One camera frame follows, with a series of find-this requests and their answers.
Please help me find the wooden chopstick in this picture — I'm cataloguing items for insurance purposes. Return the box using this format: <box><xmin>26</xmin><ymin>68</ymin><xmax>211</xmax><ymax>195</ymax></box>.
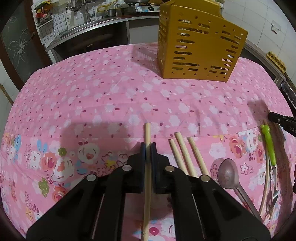
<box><xmin>188</xmin><ymin>137</ymin><xmax>210</xmax><ymax>176</ymax></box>
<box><xmin>175</xmin><ymin>132</ymin><xmax>198</xmax><ymax>177</ymax></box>
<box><xmin>169</xmin><ymin>139</ymin><xmax>188</xmax><ymax>175</ymax></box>
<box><xmin>142</xmin><ymin>123</ymin><xmax>152</xmax><ymax>241</ymax></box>

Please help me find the green handled metal fork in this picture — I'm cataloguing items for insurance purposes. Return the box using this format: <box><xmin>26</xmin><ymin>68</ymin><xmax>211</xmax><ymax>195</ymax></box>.
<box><xmin>261</xmin><ymin>124</ymin><xmax>278</xmax><ymax>214</ymax></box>

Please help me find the metal spoon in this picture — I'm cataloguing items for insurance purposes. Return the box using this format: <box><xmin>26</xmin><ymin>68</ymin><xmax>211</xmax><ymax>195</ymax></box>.
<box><xmin>218</xmin><ymin>159</ymin><xmax>263</xmax><ymax>222</ymax></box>

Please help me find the yellow egg tray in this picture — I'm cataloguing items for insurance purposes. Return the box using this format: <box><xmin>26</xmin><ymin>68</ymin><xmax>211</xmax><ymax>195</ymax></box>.
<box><xmin>266</xmin><ymin>51</ymin><xmax>287</xmax><ymax>73</ymax></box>

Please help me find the pink floral tablecloth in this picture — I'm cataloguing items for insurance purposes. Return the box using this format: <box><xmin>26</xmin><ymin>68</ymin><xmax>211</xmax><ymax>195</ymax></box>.
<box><xmin>1</xmin><ymin>44</ymin><xmax>292</xmax><ymax>237</ymax></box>

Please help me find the yellow perforated utensil holder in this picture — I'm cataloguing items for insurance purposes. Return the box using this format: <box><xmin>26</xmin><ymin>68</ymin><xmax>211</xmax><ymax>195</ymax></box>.
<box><xmin>158</xmin><ymin>1</ymin><xmax>248</xmax><ymax>82</ymax></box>

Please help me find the dark glass door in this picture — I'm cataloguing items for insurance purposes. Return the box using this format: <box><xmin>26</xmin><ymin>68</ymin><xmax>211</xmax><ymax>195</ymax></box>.
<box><xmin>1</xmin><ymin>1</ymin><xmax>52</xmax><ymax>89</ymax></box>

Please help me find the gas stove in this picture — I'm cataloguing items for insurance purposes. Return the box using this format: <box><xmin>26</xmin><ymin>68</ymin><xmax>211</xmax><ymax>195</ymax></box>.
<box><xmin>125</xmin><ymin>0</ymin><xmax>162</xmax><ymax>14</ymax></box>

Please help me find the white wall socket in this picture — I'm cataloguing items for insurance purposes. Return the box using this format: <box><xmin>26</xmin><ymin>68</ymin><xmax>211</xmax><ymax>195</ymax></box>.
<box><xmin>271</xmin><ymin>20</ymin><xmax>281</xmax><ymax>34</ymax></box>

